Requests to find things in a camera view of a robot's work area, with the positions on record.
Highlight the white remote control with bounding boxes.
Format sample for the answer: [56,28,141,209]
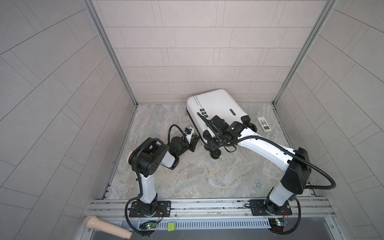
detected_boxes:
[257,117,272,133]

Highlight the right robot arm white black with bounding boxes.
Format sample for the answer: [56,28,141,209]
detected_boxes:
[198,113,337,215]

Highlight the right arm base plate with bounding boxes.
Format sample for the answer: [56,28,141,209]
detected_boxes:
[248,199,293,216]

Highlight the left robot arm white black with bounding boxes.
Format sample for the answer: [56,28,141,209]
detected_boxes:
[128,128,200,215]

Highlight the beige cylindrical handle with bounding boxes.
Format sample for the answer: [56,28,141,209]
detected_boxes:
[83,216,133,240]

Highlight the black and white suitcase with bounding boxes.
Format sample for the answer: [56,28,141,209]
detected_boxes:
[187,89,257,160]

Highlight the right circuit board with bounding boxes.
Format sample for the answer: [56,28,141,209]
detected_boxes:
[268,218,289,233]

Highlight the small pink case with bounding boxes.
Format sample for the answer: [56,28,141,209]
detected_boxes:
[127,151,133,161]

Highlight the aluminium rail frame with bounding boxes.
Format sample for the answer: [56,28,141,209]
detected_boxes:
[87,197,340,231]

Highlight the circuit board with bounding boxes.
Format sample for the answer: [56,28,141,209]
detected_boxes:
[140,221,158,230]
[268,218,289,233]

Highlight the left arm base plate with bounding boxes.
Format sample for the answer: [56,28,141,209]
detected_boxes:
[129,200,172,218]

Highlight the left circuit board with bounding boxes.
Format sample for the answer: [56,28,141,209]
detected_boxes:
[140,221,158,230]

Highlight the green sticky note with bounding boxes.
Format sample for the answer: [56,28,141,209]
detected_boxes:
[167,222,176,232]

